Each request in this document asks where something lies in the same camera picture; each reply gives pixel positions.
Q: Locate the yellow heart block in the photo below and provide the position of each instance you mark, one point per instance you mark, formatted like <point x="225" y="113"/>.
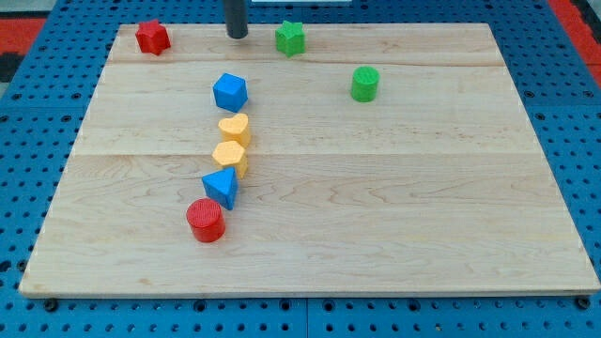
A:
<point x="236" y="128"/>

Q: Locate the yellow hexagon block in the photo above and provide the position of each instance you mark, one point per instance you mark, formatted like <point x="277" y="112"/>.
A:
<point x="231" y="154"/>

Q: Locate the blue triangle block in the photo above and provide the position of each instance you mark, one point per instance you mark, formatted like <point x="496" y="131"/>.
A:
<point x="222" y="186"/>

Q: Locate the light wooden board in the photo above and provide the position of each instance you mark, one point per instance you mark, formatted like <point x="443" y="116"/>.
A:
<point x="436" y="188"/>

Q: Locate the blue cube block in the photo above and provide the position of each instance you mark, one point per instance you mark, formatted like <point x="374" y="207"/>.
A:
<point x="230" y="92"/>

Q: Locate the red cylinder block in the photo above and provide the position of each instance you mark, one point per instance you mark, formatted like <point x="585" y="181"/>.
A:
<point x="205" y="219"/>

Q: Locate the green cylinder block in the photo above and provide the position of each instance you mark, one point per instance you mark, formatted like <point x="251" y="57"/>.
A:
<point x="364" y="84"/>

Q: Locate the green star block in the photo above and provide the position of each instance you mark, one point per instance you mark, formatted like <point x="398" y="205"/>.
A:
<point x="290" y="38"/>

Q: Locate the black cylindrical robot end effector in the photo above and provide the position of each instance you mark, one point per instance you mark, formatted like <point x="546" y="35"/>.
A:
<point x="235" y="18"/>

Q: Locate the red star block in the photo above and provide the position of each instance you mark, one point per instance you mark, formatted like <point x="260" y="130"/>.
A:
<point x="152" y="37"/>

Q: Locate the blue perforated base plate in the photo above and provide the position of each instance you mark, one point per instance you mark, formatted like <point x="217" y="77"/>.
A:
<point x="46" y="100"/>

